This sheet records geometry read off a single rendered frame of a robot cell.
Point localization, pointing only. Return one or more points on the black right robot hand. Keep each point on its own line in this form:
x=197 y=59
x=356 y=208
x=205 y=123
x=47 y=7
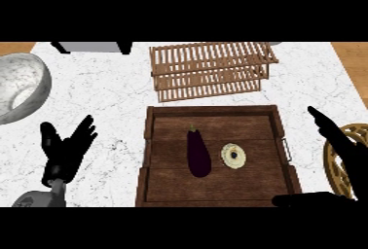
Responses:
x=341 y=146

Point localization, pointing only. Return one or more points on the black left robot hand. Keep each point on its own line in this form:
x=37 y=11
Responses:
x=64 y=152

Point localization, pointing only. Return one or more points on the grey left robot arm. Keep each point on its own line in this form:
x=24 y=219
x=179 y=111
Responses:
x=44 y=197

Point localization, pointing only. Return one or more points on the pale cream cupcake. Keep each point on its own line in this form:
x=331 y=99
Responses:
x=234 y=156

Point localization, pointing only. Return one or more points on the brown wooden tray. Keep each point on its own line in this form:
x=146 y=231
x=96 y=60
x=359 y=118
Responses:
x=217 y=159

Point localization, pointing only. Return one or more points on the light wooden tiered shelf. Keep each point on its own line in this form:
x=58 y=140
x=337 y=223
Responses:
x=210 y=69

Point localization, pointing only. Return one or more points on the golden wicker basket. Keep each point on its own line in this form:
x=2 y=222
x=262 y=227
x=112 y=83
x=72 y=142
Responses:
x=337 y=162

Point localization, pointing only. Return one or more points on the grey marble bowl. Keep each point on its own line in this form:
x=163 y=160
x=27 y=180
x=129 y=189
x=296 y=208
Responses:
x=19 y=87

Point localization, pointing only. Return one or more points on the dark purple eggplant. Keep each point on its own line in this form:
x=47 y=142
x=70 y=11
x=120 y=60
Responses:
x=198 y=155

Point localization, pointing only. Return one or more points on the grey appliance with black legs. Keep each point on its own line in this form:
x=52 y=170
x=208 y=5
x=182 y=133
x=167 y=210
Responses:
x=90 y=47

